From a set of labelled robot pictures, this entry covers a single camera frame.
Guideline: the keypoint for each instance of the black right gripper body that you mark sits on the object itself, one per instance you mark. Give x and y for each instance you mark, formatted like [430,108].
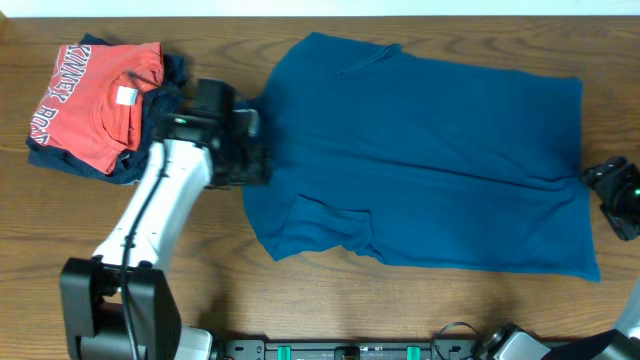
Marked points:
[619,186]

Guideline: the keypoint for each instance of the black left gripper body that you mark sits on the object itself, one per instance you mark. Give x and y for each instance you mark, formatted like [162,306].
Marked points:
[241,166]

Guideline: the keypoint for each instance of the teal blue t-shirt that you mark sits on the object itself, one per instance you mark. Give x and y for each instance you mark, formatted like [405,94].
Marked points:
[422,162]

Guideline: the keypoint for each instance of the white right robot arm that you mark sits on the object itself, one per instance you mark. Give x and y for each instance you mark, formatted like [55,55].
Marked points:
[619,343]

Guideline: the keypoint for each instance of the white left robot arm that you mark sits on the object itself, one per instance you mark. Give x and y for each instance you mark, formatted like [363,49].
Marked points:
[117,304]

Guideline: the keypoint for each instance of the navy folded garment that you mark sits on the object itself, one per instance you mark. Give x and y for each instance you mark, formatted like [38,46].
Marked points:
[130,165]

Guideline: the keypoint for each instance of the red folded t-shirt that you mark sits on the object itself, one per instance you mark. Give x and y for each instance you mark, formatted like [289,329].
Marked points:
[93,103]

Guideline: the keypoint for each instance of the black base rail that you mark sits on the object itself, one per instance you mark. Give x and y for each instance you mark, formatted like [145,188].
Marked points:
[350,351]

